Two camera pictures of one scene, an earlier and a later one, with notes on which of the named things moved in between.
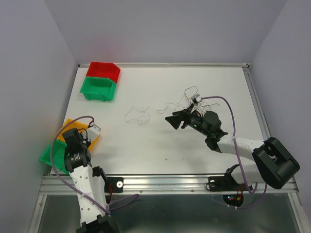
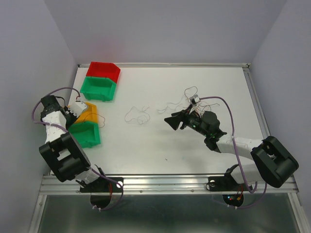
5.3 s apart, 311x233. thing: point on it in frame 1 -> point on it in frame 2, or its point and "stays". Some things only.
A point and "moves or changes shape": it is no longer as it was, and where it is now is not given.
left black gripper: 87,142 -> 73,115
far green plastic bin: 98,89 stays
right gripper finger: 176,120 stays
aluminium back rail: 176,65 stays
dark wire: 60,156 moves or changes shape
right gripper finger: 185,124 stays
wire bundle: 191,98 stays
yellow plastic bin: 70,124 -> 90,114
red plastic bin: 104,70 stays
